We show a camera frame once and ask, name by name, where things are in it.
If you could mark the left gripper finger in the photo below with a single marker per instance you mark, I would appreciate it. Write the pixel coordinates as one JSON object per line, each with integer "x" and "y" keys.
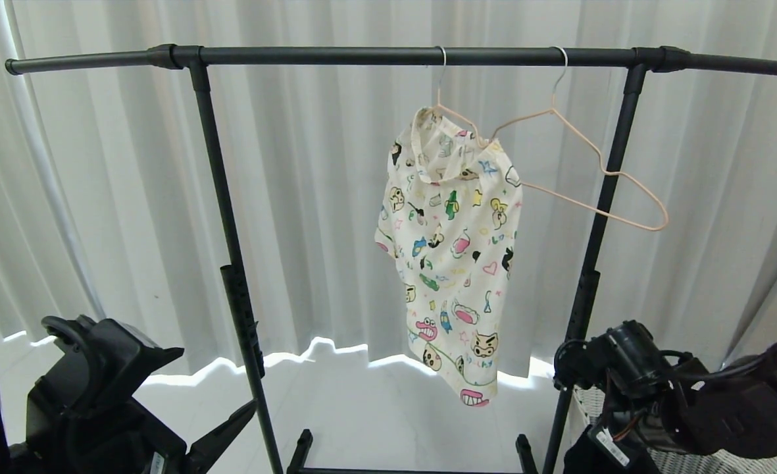
{"x": 220, "y": 441}

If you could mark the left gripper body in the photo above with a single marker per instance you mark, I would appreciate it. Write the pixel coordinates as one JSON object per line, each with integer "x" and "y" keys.
{"x": 85, "y": 441}

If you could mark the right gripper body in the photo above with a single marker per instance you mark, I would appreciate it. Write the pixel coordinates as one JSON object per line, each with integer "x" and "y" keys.
{"x": 585, "y": 457}

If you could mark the cream printed garment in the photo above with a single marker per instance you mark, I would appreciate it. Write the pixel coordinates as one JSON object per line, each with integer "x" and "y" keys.
{"x": 454, "y": 276}

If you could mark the pink clothes hanger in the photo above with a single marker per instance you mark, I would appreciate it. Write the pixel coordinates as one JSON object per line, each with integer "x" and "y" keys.
{"x": 442, "y": 59}
{"x": 564, "y": 60}

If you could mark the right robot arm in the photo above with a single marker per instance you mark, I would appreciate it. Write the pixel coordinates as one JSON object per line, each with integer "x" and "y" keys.
{"x": 743, "y": 408}

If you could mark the white laundry basket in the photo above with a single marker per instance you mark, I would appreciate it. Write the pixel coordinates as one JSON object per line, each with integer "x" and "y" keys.
{"x": 724, "y": 464}

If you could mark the black clothes rack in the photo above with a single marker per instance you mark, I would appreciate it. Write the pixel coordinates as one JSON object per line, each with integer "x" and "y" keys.
{"x": 296, "y": 55}

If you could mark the white curtain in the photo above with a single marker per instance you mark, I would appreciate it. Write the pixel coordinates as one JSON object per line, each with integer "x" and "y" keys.
{"x": 296, "y": 197}

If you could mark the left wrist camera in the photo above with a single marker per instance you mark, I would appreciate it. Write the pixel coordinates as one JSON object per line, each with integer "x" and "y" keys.
{"x": 112, "y": 355}

